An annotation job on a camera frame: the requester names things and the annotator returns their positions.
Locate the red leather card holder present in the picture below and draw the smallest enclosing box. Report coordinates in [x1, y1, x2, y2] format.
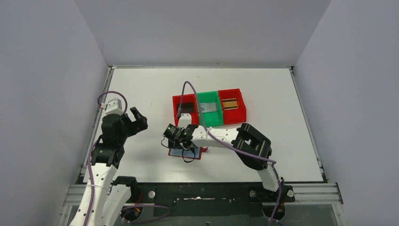
[168, 147, 208, 160]

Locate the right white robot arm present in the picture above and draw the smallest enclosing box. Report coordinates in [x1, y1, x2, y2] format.
[163, 123, 283, 201]

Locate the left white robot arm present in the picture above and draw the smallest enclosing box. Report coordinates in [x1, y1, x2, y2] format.
[70, 107, 148, 226]

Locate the black credit card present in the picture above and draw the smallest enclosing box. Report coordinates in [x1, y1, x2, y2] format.
[177, 102, 195, 113]

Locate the silver credit card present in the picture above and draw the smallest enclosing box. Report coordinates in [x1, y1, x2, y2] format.
[200, 103, 217, 113]

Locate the left red plastic bin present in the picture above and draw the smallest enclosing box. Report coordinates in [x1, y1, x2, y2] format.
[172, 94, 199, 127]

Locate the red plastic bin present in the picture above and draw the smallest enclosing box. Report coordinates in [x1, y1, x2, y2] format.
[172, 94, 199, 127]
[218, 89, 247, 125]

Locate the green plastic bin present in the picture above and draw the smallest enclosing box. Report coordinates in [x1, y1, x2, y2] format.
[197, 91, 223, 127]

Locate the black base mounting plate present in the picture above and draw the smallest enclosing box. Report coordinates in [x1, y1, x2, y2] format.
[127, 182, 295, 219]

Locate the right red plastic bin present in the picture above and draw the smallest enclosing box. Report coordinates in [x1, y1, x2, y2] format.
[218, 89, 247, 125]

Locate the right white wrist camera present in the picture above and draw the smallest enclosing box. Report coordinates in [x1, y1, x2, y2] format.
[177, 113, 192, 129]

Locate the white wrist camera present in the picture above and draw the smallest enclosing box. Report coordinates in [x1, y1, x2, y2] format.
[177, 113, 192, 129]
[105, 98, 123, 115]

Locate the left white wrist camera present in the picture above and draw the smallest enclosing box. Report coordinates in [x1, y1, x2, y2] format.
[105, 98, 123, 115]

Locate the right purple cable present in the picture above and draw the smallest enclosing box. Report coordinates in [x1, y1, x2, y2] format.
[176, 81, 285, 226]

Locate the purple cable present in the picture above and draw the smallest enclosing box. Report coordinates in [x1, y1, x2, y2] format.
[176, 81, 285, 226]
[82, 90, 128, 226]

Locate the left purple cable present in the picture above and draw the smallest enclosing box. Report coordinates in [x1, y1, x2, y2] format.
[82, 90, 128, 226]

